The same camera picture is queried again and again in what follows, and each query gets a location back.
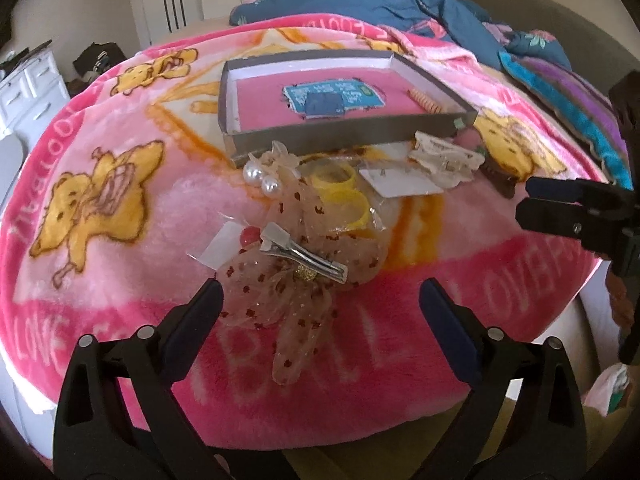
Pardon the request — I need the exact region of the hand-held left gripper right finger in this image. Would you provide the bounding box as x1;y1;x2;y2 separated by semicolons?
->
419;277;588;480

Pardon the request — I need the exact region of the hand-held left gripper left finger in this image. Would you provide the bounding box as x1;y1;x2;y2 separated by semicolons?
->
52;277;226;480

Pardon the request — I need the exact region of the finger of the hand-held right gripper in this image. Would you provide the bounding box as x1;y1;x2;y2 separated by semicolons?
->
525;176;632;207
515;195;607;252

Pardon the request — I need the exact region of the brown hair clip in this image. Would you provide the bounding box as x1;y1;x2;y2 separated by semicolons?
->
477;152;528;201

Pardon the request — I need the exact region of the dotted organza bow hair clip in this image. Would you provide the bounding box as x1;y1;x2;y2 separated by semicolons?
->
217;180;391;386

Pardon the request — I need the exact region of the cream hair claw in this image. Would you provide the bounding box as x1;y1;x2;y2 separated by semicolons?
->
407;130;487;188

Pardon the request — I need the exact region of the white earring card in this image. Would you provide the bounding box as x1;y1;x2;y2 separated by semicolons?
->
357;150;446;198

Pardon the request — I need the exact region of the bag of yellow rings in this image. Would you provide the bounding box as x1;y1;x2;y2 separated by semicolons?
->
300;157;388;241

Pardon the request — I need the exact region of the grey cardboard box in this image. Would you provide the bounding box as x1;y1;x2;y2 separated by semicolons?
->
219;49;480;168

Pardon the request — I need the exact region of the person's right hand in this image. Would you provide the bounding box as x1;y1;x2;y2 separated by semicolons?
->
607;267;640;333

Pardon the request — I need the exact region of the pink bear printed blanket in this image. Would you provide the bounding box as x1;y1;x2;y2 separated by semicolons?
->
0;12;608;448

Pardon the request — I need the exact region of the purple teal striped pillow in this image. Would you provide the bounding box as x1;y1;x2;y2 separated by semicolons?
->
500;50;636;191

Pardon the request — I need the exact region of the pearl hair clip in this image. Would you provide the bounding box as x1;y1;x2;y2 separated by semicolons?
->
242;141;303;198

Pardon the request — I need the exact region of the white plastic bag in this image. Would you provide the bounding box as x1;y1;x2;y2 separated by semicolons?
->
585;362;640;416

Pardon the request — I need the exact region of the grey padded headboard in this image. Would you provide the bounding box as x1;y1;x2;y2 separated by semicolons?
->
447;0;640;126

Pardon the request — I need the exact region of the blue printed booklet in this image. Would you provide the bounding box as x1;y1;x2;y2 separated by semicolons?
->
282;79;387;120

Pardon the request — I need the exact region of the blue floral duvet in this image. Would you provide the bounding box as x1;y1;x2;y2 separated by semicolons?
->
229;0;573;71

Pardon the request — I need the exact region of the dark bag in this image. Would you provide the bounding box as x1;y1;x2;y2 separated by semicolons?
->
72;42;126;81

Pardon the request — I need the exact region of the white drawer cabinet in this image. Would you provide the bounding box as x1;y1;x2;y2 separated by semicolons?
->
0;45;71;136

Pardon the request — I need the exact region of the orange spiral hair tie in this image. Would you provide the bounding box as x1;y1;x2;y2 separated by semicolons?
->
407;89;445;113

